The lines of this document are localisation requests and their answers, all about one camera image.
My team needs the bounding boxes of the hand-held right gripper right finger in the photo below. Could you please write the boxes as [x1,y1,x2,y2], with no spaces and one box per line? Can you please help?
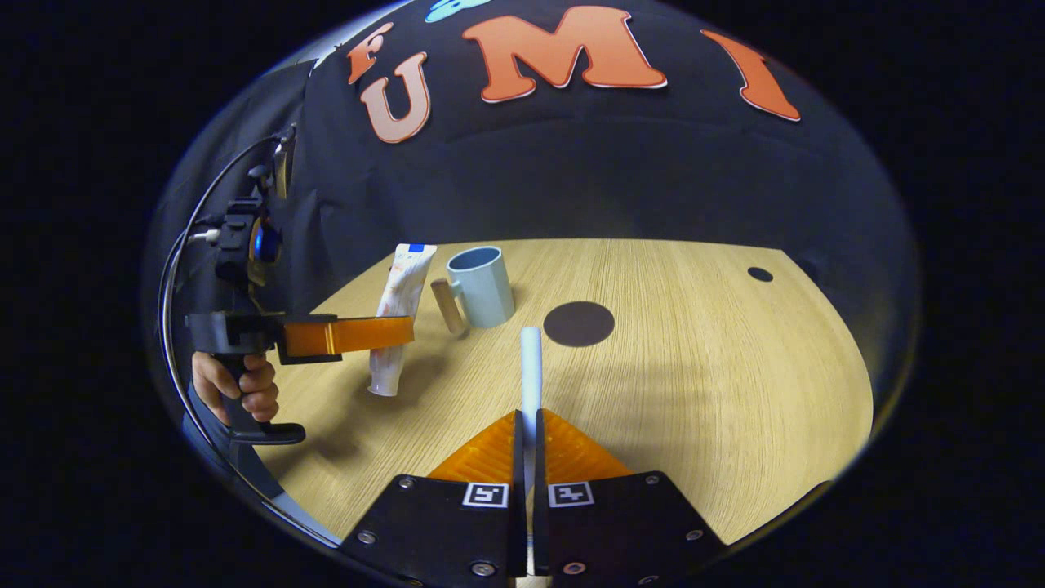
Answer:
[533,408,727,585]

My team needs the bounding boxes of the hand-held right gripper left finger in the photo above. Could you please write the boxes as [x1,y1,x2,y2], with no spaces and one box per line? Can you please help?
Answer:
[339,410,527,585]

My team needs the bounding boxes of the white toothpaste tube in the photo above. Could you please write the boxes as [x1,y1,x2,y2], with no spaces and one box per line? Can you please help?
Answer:
[367,243,438,398]

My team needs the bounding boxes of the blue cup with wooden handle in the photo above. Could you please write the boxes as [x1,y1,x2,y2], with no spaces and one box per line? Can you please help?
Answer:
[430,246,517,337]

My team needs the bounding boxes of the white toothbrush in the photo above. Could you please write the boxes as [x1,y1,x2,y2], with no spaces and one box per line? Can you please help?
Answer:
[519,327,545,582]

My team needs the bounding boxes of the dark brown round coaster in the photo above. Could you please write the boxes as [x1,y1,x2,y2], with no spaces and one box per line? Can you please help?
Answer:
[543,301,616,348]

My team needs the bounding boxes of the black backdrop cloth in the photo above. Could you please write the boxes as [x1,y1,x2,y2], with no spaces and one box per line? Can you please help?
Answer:
[145,0,923,523]

